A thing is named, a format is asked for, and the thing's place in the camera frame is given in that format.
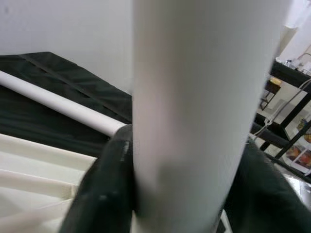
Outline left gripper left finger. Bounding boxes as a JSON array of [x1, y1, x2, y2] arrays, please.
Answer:
[[57, 123, 137, 233]]

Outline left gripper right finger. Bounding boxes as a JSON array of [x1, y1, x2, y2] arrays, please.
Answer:
[[222, 135, 311, 233]]

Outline white plastic table top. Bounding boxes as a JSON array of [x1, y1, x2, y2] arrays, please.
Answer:
[[0, 132, 98, 233]]

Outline white plastic table leg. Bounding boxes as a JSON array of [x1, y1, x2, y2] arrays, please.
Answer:
[[0, 70, 127, 136], [131, 0, 293, 233]]

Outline colourful printed pictures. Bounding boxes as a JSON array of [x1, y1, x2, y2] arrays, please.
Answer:
[[285, 117, 311, 169]]

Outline black table cloth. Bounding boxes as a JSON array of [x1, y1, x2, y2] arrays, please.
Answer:
[[0, 50, 134, 159]]

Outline silver clutter items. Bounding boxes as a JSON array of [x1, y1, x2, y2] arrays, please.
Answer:
[[283, 52, 311, 73]]

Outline white hanging cable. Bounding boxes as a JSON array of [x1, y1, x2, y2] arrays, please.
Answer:
[[252, 77, 311, 140]]

